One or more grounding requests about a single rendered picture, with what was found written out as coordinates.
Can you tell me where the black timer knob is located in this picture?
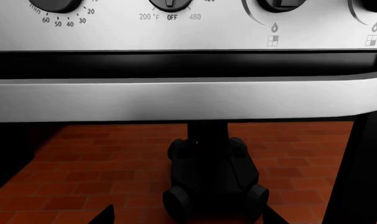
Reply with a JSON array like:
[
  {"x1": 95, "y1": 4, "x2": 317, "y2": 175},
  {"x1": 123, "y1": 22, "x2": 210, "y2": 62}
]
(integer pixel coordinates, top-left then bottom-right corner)
[{"x1": 27, "y1": 0, "x2": 84, "y2": 14}]

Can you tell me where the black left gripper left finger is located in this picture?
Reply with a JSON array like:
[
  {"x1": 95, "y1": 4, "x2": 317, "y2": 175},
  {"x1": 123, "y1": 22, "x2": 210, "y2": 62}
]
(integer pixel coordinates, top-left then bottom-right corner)
[{"x1": 88, "y1": 203, "x2": 116, "y2": 224}]

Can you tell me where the silver oven door handle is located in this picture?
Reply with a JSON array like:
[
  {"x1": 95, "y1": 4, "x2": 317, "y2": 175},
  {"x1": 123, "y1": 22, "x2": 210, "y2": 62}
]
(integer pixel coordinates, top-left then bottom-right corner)
[{"x1": 0, "y1": 69, "x2": 377, "y2": 124}]

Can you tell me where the black burner knob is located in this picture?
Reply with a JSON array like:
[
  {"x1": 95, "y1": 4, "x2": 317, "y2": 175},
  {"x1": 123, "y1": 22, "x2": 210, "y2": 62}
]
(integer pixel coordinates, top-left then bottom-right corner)
[
  {"x1": 256, "y1": 0, "x2": 307, "y2": 14},
  {"x1": 360, "y1": 0, "x2": 377, "y2": 14}
]

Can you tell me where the black glass oven door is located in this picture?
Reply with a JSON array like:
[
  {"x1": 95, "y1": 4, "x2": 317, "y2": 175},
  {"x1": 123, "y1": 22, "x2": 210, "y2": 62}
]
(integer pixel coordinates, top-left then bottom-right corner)
[{"x1": 0, "y1": 49, "x2": 377, "y2": 224}]

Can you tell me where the stainless steel oven front panel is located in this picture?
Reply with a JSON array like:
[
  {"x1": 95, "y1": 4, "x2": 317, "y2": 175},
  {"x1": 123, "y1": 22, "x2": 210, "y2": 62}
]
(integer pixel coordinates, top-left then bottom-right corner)
[{"x1": 0, "y1": 0, "x2": 377, "y2": 52}]

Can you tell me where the black oven temperature knob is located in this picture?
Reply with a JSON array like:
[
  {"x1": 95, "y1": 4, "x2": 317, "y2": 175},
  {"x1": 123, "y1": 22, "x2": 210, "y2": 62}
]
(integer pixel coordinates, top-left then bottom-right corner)
[{"x1": 148, "y1": 0, "x2": 195, "y2": 13}]

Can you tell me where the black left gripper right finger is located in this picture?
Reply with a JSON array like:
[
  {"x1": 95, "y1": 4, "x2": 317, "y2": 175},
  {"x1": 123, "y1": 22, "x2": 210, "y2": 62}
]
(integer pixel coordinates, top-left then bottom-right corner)
[{"x1": 262, "y1": 205, "x2": 289, "y2": 224}]

